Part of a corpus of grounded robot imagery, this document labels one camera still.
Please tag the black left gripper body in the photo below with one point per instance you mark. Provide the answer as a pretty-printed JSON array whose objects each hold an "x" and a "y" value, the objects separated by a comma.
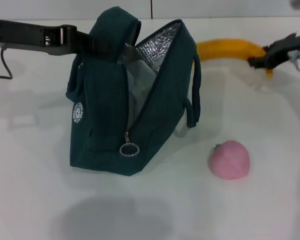
[{"x": 22, "y": 35}]

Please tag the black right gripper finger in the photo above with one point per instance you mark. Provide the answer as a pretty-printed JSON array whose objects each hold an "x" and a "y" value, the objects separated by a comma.
[
  {"x": 270, "y": 61},
  {"x": 277, "y": 45}
]

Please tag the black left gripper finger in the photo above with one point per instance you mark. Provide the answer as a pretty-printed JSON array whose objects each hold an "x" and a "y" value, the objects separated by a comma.
[{"x": 97, "y": 46}]

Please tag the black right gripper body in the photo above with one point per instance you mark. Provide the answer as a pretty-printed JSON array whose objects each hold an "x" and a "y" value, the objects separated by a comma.
[{"x": 298, "y": 45}]

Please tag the yellow banana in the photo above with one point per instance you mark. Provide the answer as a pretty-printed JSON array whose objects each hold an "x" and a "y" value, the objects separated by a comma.
[{"x": 227, "y": 48}]

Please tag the clear plastic blue-rimmed food container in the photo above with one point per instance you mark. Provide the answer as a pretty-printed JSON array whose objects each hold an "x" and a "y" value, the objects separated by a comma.
[{"x": 137, "y": 87}]

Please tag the dark teal insulated lunch bag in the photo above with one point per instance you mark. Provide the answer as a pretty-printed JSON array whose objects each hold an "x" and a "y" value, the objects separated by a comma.
[{"x": 102, "y": 112}]

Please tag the pink peach toy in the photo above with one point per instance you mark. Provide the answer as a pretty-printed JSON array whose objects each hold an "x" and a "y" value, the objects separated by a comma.
[{"x": 228, "y": 160}]

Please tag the thin dark vertical strip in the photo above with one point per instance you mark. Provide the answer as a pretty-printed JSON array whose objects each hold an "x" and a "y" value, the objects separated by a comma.
[{"x": 151, "y": 8}]

